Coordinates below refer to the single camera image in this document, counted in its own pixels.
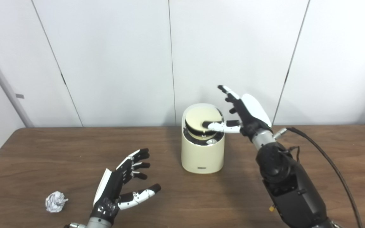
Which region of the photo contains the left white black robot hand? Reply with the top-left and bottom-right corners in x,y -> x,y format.
90,148 -> 162,226

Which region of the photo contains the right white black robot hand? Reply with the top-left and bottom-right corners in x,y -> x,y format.
202,85 -> 273,143

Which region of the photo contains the white paper ball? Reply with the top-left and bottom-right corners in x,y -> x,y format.
45,191 -> 69,213

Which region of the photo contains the cream round bin lid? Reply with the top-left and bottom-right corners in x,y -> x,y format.
185,108 -> 222,140

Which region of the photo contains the cream-colored desktop bin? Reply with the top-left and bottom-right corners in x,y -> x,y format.
181,103 -> 225,174

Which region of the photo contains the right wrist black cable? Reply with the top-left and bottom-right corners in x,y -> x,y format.
273,127 -> 363,228

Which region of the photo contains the gray wall corner trim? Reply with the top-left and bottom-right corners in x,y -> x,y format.
0,35 -> 35,128

